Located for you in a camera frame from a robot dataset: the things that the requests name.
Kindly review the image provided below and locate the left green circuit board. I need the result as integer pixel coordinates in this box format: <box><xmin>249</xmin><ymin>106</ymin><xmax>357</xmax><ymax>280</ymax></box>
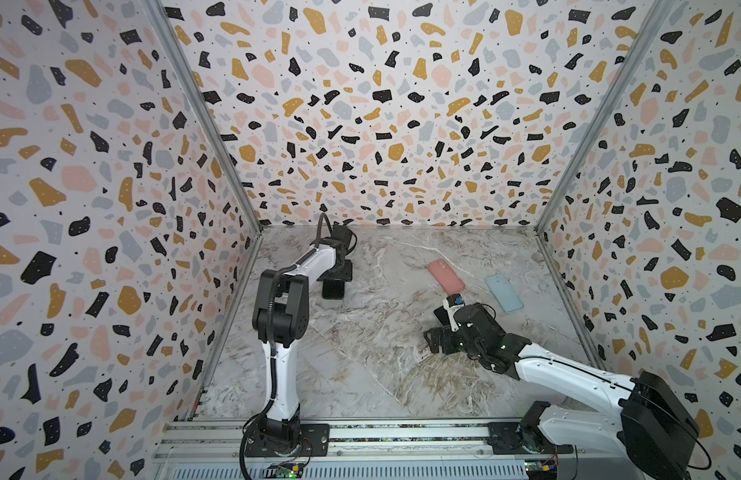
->
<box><xmin>262</xmin><ymin>463</ymin><xmax>304</xmax><ymax>479</ymax></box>

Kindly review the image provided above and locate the right circuit board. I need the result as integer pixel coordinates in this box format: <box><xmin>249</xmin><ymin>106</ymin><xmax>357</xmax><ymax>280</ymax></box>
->
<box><xmin>524</xmin><ymin>460</ymin><xmax>558</xmax><ymax>480</ymax></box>

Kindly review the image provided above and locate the pink phone case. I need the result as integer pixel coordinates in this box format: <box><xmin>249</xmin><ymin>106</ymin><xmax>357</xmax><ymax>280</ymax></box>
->
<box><xmin>428</xmin><ymin>259</ymin><xmax>466</xmax><ymax>295</ymax></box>

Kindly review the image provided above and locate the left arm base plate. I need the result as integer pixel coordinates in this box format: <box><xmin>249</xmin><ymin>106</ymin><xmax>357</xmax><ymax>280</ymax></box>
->
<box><xmin>242</xmin><ymin>423</ymin><xmax>330</xmax><ymax>458</ymax></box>

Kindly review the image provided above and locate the light blue phone case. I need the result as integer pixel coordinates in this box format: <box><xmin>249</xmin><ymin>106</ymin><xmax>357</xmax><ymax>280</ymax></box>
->
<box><xmin>485</xmin><ymin>274</ymin><xmax>525</xmax><ymax>314</ymax></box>

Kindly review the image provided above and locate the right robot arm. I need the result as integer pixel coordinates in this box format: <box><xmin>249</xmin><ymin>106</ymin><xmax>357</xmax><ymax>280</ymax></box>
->
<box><xmin>424</xmin><ymin>295</ymin><xmax>700</xmax><ymax>479</ymax></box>

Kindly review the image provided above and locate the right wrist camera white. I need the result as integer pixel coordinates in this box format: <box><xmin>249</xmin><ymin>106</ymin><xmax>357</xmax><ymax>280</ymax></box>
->
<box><xmin>443</xmin><ymin>293</ymin><xmax>466</xmax><ymax>332</ymax></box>

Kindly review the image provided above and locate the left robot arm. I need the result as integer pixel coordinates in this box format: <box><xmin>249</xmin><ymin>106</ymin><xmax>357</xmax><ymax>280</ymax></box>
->
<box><xmin>252</xmin><ymin>213</ymin><xmax>356</xmax><ymax>449</ymax></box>

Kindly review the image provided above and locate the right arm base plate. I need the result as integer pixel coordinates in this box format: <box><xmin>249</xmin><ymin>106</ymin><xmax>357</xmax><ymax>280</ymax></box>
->
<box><xmin>487</xmin><ymin>422</ymin><xmax>574</xmax><ymax>455</ymax></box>

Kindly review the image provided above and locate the right corner aluminium post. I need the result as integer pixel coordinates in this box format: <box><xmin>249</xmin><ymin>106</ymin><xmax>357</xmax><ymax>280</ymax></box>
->
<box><xmin>535</xmin><ymin>0</ymin><xmax>674</xmax><ymax>237</ymax></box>

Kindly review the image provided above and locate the left corner aluminium post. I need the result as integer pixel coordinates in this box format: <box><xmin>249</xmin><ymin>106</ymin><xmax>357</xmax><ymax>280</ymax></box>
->
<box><xmin>142</xmin><ymin>0</ymin><xmax>262</xmax><ymax>237</ymax></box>

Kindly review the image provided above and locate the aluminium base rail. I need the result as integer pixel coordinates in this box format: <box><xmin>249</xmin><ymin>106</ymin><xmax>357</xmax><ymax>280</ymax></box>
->
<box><xmin>150</xmin><ymin>417</ymin><xmax>666</xmax><ymax>480</ymax></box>

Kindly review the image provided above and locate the corner aluminium post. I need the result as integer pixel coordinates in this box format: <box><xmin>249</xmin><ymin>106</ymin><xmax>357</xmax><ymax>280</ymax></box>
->
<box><xmin>535</xmin><ymin>0</ymin><xmax>674</xmax><ymax>237</ymax></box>
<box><xmin>142</xmin><ymin>0</ymin><xmax>262</xmax><ymax>237</ymax></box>

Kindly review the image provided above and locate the black phone case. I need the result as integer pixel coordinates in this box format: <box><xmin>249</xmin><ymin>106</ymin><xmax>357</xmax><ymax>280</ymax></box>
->
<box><xmin>322</xmin><ymin>279</ymin><xmax>346</xmax><ymax>300</ymax></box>

